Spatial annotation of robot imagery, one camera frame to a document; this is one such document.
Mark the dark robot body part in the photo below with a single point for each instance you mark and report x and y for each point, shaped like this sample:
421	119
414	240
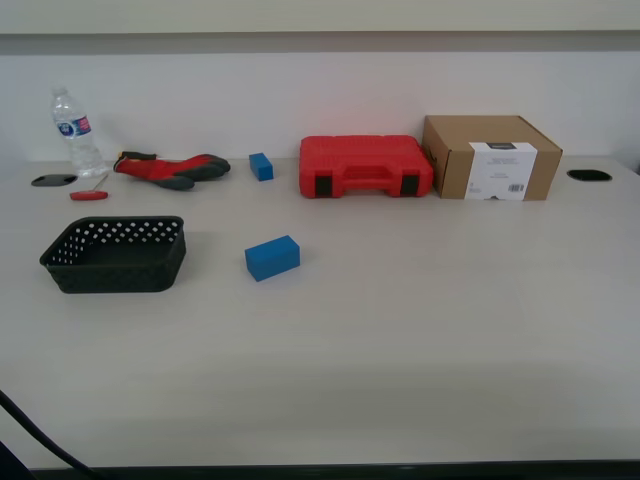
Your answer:
10	465

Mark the brown cardboard box white label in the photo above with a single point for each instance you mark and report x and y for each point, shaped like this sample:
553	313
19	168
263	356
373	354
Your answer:
480	150

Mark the red and black work glove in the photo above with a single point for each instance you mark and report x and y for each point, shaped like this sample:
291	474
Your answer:
150	168

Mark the clear plastic water bottle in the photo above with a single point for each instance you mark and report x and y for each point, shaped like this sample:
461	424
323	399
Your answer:
82	150

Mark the red plastic tool case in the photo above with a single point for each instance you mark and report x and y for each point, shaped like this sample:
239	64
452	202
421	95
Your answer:
360	155

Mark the black plastic woven basket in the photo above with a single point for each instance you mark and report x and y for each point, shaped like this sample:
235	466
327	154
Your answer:
120	275

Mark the blue rectangular block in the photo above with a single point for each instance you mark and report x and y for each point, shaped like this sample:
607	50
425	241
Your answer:
272	260
261	167

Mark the black oval desk grommet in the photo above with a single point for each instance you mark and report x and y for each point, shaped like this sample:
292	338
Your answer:
52	180
589	175

